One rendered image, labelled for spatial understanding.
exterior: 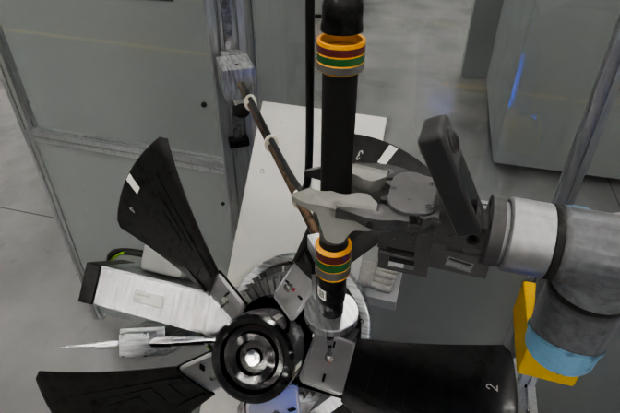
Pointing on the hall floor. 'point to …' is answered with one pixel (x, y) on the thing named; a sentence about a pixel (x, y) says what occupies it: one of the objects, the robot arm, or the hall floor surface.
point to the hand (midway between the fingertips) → (310, 181)
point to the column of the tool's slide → (232, 159)
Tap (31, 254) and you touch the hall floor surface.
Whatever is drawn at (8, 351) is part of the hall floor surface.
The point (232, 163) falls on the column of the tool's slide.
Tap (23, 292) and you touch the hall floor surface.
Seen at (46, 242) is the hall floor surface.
